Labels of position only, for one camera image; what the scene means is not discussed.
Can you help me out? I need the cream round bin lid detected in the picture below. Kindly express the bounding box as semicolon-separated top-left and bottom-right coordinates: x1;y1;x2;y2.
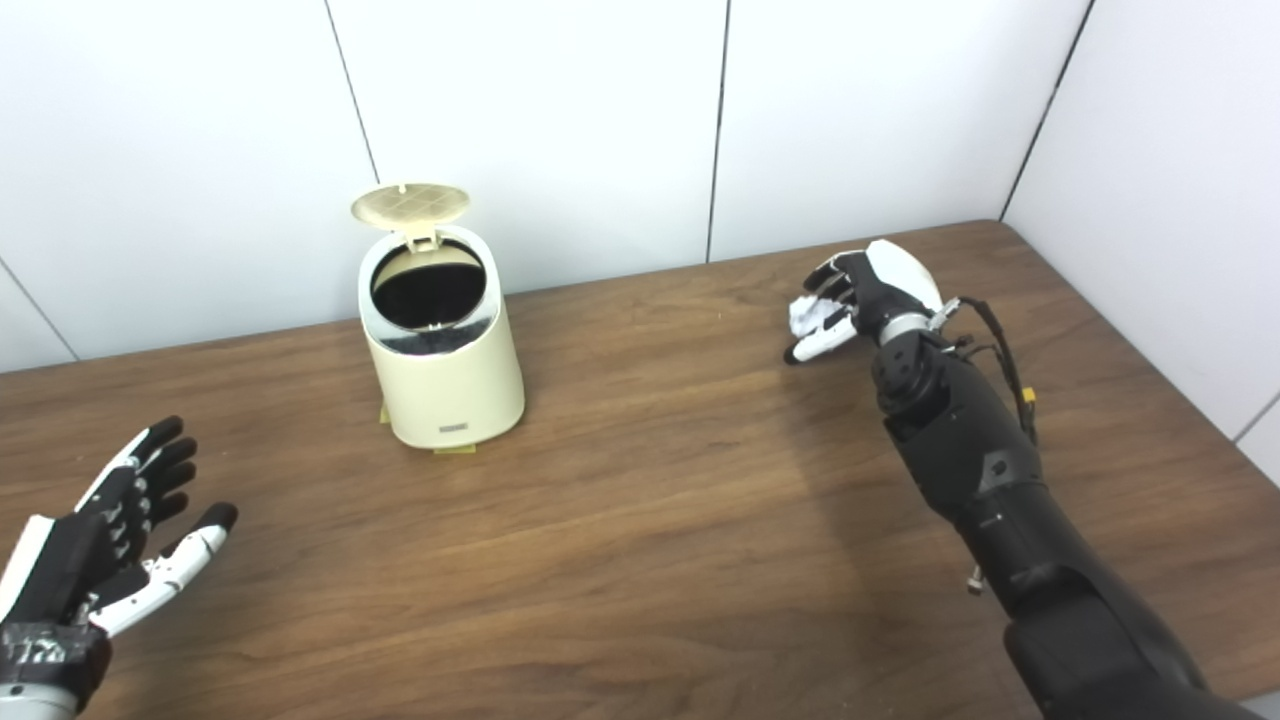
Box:
350;183;471;251

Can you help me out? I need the cream-colored round bin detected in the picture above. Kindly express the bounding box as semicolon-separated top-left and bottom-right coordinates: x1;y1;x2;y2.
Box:
357;225;526;451

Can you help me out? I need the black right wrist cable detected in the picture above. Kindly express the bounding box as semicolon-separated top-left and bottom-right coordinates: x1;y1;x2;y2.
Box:
935;297;1041;446

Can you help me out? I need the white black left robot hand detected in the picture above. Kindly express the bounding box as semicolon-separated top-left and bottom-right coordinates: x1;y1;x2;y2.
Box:
0;415;239;713

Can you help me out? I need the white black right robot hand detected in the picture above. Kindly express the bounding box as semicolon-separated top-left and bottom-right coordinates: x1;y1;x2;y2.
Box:
783;239;946;366

